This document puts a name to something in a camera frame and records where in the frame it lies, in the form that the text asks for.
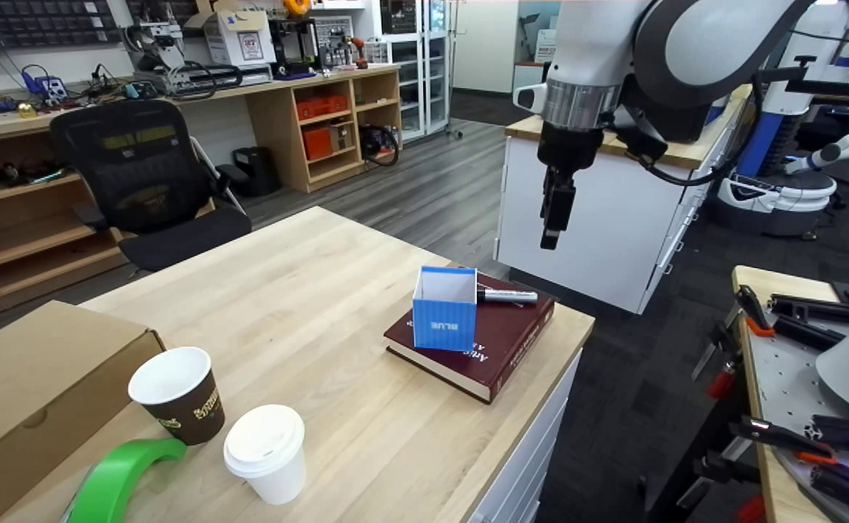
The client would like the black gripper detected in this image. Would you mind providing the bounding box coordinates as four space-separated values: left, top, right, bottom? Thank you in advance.
536 121 607 253

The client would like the black marker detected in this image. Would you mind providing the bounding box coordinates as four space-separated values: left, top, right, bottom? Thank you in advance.
476 285 541 308

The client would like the blue and white box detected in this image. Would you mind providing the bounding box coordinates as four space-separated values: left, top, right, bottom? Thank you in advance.
411 265 482 356

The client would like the white equipment box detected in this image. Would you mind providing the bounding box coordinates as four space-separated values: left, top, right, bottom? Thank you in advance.
201 9 278 70

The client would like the brown cardboard box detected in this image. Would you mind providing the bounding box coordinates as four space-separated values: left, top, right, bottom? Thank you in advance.
0 300 169 523

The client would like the dark red hardcover book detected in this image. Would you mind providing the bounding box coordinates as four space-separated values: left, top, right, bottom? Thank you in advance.
382 272 557 407

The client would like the white glass door cabinet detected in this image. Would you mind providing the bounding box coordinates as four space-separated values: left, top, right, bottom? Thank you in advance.
364 0 454 138

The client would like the black clamp with orange tip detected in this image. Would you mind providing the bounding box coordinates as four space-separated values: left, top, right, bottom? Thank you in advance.
732 282 783 340

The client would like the blue and white background robot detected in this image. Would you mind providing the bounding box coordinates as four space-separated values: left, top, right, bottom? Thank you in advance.
714 0 849 214

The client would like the white table drawer unit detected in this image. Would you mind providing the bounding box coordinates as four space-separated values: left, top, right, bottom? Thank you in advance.
463 345 585 523

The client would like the tall orange storage bin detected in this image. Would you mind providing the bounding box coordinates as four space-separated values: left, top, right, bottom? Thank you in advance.
302 124 336 162

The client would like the wide orange storage bin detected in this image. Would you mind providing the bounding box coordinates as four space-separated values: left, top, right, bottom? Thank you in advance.
293 90 352 121

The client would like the long black clamp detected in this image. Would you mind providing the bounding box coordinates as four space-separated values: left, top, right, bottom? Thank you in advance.
767 289 849 350

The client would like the wooden side table with plate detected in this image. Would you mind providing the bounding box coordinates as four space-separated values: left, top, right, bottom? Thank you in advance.
730 260 849 523

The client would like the wooden workbench with shelves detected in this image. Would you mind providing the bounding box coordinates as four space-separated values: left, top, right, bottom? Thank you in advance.
0 63 405 327

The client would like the black bag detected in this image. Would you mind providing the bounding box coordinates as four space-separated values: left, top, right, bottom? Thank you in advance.
229 146 283 196

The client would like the black 3D printer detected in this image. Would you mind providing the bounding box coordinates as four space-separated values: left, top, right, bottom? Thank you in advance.
268 13 323 82

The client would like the black and orange hand tool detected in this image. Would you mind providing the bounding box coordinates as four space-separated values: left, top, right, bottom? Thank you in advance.
728 413 849 518

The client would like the white lidded paper cup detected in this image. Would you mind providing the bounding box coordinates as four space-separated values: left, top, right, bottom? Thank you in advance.
220 403 310 509

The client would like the brown paper cup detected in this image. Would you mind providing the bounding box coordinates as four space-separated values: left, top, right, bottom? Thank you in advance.
126 345 226 446

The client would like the black mesh office chair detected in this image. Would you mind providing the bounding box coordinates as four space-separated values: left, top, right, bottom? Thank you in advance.
47 98 255 272

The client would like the green tape roll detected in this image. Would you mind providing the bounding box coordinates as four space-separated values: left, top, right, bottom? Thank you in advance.
60 435 188 523

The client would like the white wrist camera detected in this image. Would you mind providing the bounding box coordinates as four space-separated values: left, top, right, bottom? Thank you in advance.
512 82 550 118

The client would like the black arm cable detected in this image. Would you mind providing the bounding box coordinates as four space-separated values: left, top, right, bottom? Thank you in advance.
607 101 751 189

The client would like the coiled black cable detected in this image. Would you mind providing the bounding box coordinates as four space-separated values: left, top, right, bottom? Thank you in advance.
358 121 405 169

